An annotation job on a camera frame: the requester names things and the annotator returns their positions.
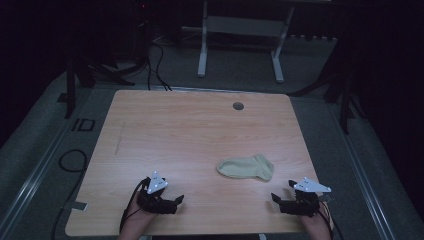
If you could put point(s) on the white metal stand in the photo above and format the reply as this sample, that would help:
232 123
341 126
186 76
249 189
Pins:
243 26

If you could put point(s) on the person's right hand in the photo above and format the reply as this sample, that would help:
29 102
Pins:
316 221

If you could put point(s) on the black tripod stand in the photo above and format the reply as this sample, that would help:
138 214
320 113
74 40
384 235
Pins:
343 100
71 83

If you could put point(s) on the person's left hand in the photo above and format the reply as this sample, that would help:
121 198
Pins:
141 213

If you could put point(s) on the white power strip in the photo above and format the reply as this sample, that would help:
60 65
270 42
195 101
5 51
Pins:
313 37

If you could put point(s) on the metal floor rail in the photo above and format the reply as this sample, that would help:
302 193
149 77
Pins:
30 181
363 180

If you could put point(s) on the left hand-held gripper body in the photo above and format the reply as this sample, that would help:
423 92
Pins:
155 200

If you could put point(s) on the grey round table grommet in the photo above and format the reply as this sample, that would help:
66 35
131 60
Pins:
238 106

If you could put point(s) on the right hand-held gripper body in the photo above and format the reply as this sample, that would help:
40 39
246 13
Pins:
305 200

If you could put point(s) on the grey tape piece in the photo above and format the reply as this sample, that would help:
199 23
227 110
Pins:
79 206

